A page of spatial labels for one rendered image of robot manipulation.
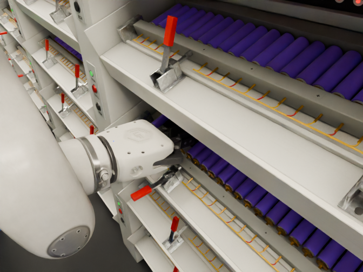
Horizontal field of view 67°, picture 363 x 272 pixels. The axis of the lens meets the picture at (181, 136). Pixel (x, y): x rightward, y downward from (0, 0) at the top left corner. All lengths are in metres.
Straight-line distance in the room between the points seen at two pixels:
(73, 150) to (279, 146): 0.26
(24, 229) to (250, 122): 0.24
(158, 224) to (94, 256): 0.42
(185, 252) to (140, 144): 0.32
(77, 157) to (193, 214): 0.21
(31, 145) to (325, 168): 0.26
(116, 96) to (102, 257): 0.64
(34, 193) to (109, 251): 0.80
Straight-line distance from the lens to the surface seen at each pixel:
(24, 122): 0.28
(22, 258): 1.15
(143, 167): 0.41
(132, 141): 0.42
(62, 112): 1.14
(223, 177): 0.47
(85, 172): 0.38
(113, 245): 1.07
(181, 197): 0.49
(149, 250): 0.90
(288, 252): 0.41
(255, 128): 0.30
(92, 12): 0.51
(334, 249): 0.42
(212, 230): 0.45
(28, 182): 0.27
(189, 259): 0.65
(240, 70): 0.34
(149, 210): 0.72
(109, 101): 0.57
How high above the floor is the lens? 0.89
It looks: 37 degrees down
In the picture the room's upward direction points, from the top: straight up
